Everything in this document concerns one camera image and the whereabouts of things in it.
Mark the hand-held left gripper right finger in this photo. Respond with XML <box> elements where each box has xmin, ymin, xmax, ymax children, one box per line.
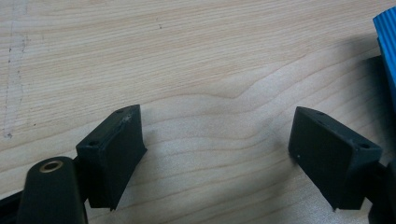
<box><xmin>288</xmin><ymin>105</ymin><xmax>383</xmax><ymax>212</ymax></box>

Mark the blue wet wipes packet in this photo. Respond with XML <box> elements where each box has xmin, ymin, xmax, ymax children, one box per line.
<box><xmin>373</xmin><ymin>7</ymin><xmax>396</xmax><ymax>113</ymax></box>

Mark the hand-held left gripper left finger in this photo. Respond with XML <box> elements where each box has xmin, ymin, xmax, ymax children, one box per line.
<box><xmin>75</xmin><ymin>104</ymin><xmax>149</xmax><ymax>212</ymax></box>

